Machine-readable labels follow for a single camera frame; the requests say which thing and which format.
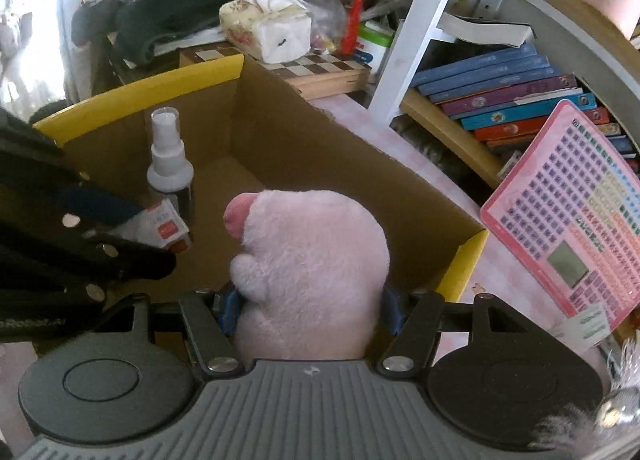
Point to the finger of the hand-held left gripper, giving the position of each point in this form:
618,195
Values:
95,205
140,260

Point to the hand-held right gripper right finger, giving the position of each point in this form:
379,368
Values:
395,312

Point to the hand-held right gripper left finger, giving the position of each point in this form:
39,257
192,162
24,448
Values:
229,312

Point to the small printed packet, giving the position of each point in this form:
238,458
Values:
165,227

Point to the dark spray bottle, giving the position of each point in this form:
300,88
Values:
170,175

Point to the pink plush pig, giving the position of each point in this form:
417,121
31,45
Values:
310,260

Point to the yellow cardboard box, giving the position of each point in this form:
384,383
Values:
300,140

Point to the white and green container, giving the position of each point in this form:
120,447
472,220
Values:
372,48

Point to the white paper card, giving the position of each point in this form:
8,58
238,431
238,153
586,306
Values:
582,327

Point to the pile of clothes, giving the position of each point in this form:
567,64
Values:
165,15

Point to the pink learning tablet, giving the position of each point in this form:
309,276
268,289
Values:
575,200

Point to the floral tissue box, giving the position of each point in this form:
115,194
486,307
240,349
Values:
270,33

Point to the row of leaning picture books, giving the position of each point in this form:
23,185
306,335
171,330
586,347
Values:
500,90

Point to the wooden chessboard box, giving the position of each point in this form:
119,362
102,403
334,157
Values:
320,70

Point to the red toy pen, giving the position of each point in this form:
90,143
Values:
352,25

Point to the clear plastic bag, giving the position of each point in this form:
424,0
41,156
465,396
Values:
325,15

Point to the white wooden shelf unit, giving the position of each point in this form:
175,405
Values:
425,15

